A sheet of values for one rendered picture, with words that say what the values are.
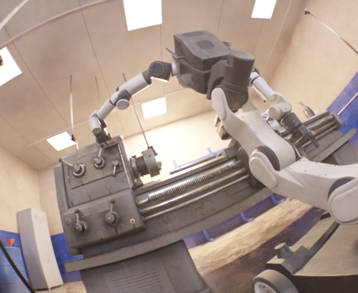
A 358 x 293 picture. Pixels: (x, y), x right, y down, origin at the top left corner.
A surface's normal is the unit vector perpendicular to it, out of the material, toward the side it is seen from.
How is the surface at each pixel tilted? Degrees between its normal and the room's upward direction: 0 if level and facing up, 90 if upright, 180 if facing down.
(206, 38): 93
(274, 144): 66
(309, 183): 90
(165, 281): 90
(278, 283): 43
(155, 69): 131
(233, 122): 114
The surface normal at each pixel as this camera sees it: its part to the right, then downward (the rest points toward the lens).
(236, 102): 0.40, 0.70
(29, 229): 0.02, -0.47
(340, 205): -0.91, 0.26
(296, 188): -0.66, 0.47
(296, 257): -0.17, -0.94
